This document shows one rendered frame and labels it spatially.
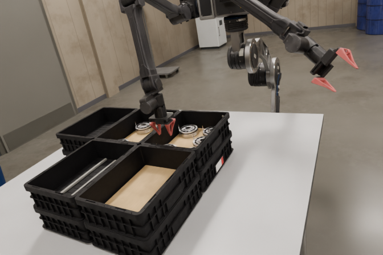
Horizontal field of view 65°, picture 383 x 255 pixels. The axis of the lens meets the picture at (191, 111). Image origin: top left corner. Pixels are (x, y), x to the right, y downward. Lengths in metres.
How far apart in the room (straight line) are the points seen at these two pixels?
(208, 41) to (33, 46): 4.92
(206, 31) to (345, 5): 3.73
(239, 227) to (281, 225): 0.15
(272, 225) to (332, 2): 8.37
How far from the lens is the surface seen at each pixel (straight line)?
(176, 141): 1.57
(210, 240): 1.18
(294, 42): 1.06
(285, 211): 1.27
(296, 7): 9.35
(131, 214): 1.00
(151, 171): 1.37
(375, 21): 7.92
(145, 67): 1.31
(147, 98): 1.27
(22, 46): 4.69
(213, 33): 8.29
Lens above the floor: 1.53
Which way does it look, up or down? 22 degrees down
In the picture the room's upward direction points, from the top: 10 degrees counter-clockwise
